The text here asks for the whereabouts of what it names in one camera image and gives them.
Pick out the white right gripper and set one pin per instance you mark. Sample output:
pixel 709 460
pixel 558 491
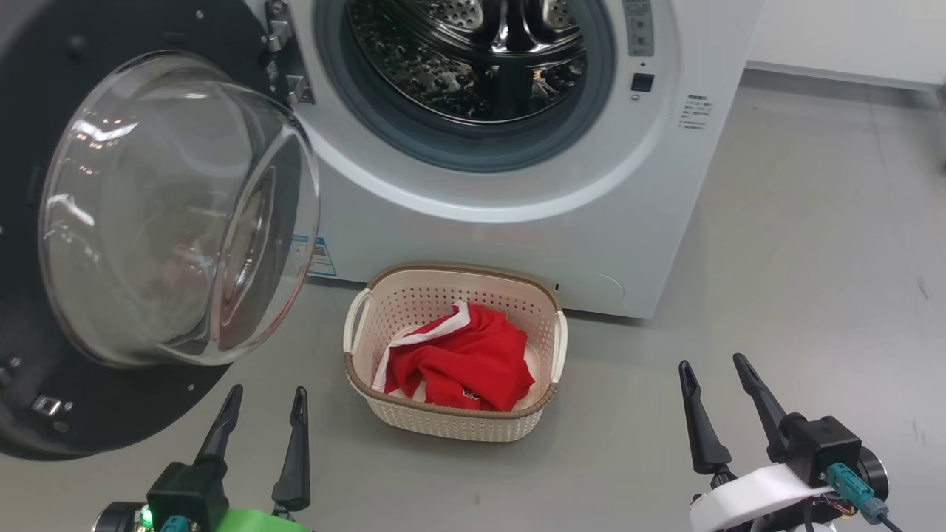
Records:
pixel 754 499

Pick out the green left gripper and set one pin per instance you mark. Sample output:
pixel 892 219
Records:
pixel 259 523

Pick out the red and white garment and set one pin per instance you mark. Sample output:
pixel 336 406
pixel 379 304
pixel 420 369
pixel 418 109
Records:
pixel 473 362

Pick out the round black glass washer door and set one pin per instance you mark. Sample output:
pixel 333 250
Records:
pixel 148 222

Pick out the cream perforated laundry basket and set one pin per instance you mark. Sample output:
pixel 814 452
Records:
pixel 458 425

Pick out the white front-load washing machine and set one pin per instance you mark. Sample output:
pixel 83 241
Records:
pixel 591 207

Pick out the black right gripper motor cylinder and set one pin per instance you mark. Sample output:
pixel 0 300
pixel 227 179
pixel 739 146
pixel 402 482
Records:
pixel 874 473

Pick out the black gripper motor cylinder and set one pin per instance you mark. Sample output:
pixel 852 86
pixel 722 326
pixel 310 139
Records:
pixel 118 519
pixel 874 473

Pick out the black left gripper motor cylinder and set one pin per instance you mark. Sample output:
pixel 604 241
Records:
pixel 118 519

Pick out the round washer filter cover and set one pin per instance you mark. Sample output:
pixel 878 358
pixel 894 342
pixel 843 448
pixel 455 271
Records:
pixel 595 290

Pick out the blue energy label sticker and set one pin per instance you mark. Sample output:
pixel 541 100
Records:
pixel 319 258

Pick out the small printed text label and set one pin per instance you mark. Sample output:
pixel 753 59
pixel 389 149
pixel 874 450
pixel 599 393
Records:
pixel 695 112

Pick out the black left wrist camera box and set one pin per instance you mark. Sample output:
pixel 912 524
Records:
pixel 188 495

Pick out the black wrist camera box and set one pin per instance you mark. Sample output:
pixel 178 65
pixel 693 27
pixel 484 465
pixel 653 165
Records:
pixel 188 495
pixel 820 447

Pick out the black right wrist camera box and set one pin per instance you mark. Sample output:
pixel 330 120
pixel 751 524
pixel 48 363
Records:
pixel 820 447

